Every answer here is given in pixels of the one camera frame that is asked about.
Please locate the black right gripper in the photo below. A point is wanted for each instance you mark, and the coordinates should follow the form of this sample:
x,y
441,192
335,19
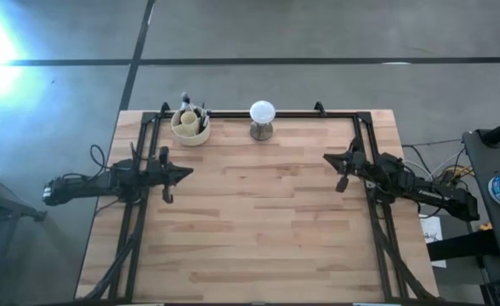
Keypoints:
x,y
355,165

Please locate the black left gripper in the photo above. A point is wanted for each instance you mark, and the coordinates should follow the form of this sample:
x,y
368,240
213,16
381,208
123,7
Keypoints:
x,y
160,173

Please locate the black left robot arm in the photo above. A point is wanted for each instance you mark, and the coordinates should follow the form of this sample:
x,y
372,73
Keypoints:
x,y
84,187

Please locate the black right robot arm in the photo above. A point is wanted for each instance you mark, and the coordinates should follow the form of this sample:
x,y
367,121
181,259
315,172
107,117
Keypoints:
x,y
428,193

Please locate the beige round divided container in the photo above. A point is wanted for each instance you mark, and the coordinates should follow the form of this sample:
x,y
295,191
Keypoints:
x,y
190,138

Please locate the white globe table lamp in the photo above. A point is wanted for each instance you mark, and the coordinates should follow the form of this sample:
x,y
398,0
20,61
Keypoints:
x,y
262,111

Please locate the white paper sheet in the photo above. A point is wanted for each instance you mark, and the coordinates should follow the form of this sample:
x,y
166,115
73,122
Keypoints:
x,y
430,229

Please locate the black equipment cart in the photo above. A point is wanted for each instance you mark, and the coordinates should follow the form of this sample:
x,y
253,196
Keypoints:
x,y
488,161

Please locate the small yellow tool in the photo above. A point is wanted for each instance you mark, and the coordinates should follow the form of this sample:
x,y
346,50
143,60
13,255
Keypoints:
x,y
484,227

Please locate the dark metal stand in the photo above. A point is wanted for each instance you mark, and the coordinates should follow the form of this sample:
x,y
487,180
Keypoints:
x,y
3,205

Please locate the black metal table frame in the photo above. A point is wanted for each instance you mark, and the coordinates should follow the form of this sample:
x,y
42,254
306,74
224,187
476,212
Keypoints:
x,y
309,115

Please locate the black frame clamp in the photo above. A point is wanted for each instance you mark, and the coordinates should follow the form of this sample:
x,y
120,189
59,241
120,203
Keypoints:
x,y
165,107
319,107

